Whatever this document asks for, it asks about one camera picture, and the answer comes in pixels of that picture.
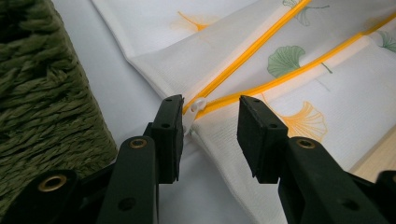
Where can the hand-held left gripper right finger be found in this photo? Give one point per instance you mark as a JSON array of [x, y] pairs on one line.
[[299, 174]]

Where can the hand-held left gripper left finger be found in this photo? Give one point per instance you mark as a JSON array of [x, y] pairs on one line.
[[137, 180]]

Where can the green woven basket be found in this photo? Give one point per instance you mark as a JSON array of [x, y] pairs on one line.
[[46, 93]]

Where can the white leaf-print mesh laundry bag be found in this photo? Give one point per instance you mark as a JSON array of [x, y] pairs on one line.
[[311, 37]]

